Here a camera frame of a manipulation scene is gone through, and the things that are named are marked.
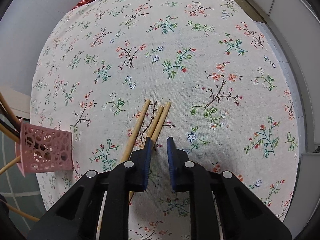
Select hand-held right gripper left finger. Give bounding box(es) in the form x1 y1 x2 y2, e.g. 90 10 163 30
27 137 153 240

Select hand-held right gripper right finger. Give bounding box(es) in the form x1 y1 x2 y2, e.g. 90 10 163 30
167 137 293 240

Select light bamboo chopstick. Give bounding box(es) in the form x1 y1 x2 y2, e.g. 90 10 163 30
0 92 22 129
129 102 172 203
145 106 165 141
0 156 22 176
96 99 151 240

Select pink perforated utensil holder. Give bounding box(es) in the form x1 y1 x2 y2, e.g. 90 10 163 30
15 119 74 177

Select black chopstick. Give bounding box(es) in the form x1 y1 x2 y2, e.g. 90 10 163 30
0 119 21 142

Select floral tablecloth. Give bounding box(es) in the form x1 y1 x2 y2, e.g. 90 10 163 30
30 0 300 240

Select chopsticks in pink holder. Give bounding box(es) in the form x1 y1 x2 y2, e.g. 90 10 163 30
0 85 48 240

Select white kitchen cabinets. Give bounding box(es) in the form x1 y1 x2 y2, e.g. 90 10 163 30
266 0 320 160

